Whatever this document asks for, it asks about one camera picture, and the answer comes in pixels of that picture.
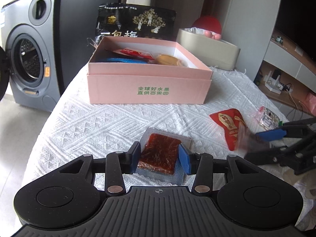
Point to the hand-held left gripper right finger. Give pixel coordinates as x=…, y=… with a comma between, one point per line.
x=184, y=159

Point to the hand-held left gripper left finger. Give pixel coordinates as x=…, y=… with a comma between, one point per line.
x=137, y=158

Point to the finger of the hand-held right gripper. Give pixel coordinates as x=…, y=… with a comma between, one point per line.
x=266, y=155
x=270, y=134

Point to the pink clear snack packet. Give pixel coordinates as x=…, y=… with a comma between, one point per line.
x=267, y=117

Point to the silver spicy strip packet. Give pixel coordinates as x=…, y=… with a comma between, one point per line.
x=159, y=153

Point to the red drumstick snack packet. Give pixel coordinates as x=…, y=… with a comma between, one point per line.
x=228, y=126

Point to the pink cardboard box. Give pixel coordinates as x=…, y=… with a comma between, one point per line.
x=148, y=88

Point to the blue snack packet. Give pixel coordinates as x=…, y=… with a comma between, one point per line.
x=126, y=60

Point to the yellow bread packet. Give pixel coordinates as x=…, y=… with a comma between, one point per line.
x=167, y=59

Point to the small pink box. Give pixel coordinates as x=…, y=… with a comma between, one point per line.
x=310, y=103

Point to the white router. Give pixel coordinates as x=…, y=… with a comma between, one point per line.
x=275, y=84

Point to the white textured tablecloth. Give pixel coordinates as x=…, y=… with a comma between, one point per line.
x=98, y=123

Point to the wooden television cabinet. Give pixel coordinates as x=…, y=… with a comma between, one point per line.
x=284, y=61

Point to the beige tissue container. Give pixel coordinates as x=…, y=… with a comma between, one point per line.
x=212, y=51

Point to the pink toy figure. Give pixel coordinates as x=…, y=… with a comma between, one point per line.
x=212, y=34

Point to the black television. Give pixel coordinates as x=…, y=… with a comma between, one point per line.
x=298, y=9

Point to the red round object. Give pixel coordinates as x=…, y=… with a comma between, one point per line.
x=208, y=22

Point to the white tissue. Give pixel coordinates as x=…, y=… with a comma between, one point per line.
x=193, y=30

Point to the large black snack bag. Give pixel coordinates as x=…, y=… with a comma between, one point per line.
x=138, y=19

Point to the grey washing machine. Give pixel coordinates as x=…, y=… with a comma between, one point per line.
x=32, y=42

